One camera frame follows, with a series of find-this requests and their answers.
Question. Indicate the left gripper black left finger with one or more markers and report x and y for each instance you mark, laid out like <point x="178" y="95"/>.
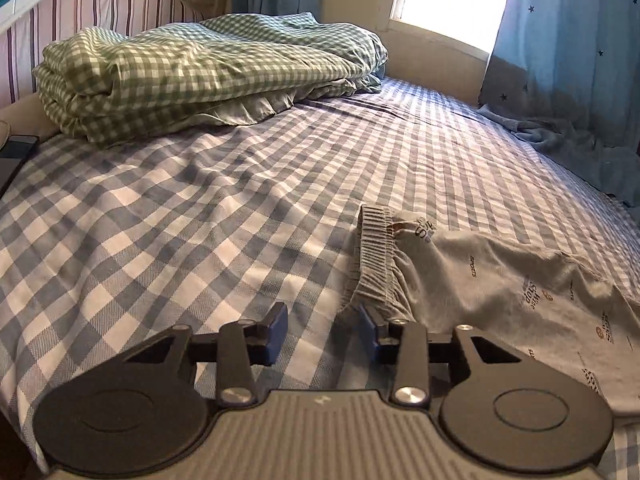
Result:
<point x="243" y="344"/>

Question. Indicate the striped headboard with teal trim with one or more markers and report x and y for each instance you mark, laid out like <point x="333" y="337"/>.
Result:
<point x="27" y="26"/>

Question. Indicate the blue star curtain right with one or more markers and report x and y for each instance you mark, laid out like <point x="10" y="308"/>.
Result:
<point x="564" y="78"/>

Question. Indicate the blue white checkered bedsheet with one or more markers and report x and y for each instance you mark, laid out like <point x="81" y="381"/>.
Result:
<point x="119" y="267"/>

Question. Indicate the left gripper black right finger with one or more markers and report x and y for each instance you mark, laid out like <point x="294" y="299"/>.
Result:
<point x="403" y="345"/>

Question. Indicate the grey printed pants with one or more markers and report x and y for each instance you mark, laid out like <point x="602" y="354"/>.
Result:
<point x="549" y="305"/>

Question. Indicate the black smartphone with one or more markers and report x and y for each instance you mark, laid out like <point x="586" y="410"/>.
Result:
<point x="14" y="153"/>

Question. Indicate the green checkered folded quilt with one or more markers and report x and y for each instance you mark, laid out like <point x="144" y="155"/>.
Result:
<point x="234" y="70"/>

